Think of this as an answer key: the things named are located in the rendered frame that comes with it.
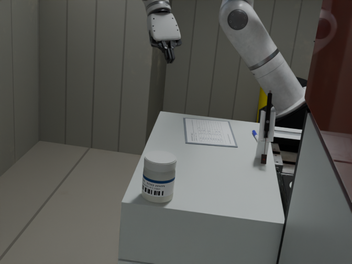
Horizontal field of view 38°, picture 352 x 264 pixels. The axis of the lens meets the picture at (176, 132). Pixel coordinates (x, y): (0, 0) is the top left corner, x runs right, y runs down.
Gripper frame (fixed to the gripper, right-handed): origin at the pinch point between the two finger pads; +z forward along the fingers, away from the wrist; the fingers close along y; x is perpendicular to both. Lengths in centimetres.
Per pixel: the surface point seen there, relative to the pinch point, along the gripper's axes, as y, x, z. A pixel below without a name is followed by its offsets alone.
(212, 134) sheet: -2.9, 10.4, 31.6
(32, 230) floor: 38, -137, 27
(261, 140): -6, 30, 41
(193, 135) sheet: 3.5, 10.7, 31.5
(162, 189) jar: 27, 39, 51
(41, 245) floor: 36, -127, 37
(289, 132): -30.2, 8.9, 33.4
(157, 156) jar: 27, 40, 44
